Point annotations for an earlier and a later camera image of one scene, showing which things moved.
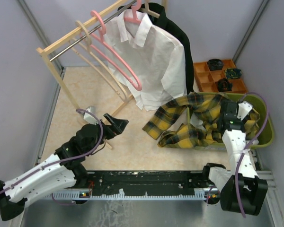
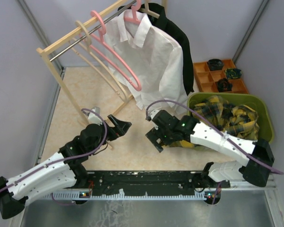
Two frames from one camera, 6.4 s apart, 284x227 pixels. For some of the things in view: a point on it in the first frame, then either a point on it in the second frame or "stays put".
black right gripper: (238, 119) to (154, 134)
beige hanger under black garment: (146, 10) stays put
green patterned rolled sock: (233, 73) stays put
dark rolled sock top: (215, 64) stays put
